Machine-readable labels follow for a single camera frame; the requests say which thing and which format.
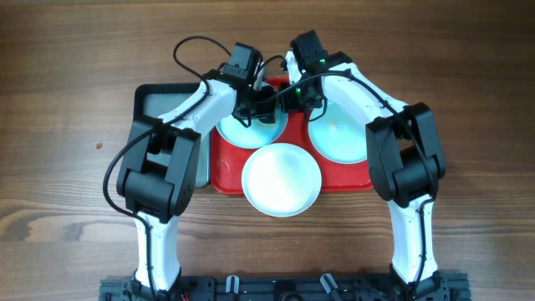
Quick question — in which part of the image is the light blue plate top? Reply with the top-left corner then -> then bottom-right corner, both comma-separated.
216,83 -> 288,149

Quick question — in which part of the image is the light blue plate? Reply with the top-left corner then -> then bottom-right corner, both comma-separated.
308,101 -> 367,164
216,83 -> 288,149

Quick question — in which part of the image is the white plate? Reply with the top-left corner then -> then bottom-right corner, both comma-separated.
241,143 -> 322,217

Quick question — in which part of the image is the green yellow sponge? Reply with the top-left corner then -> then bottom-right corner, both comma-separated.
257,118 -> 276,126

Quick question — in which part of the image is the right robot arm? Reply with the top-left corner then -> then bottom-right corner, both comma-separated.
280,31 -> 446,300

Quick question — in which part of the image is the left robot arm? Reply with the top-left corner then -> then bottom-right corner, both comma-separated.
103,43 -> 274,300

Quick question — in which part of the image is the red plastic tray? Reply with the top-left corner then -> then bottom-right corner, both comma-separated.
210,101 -> 372,195

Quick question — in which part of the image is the black water tray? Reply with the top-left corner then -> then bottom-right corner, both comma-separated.
134,83 -> 210,187

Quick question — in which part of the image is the light blue plate right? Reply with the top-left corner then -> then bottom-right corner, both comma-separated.
308,101 -> 367,164

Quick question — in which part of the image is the left black cable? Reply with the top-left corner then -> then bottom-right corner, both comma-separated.
102,35 -> 288,300

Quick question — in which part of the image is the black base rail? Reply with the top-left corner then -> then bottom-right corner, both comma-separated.
98,272 -> 472,301

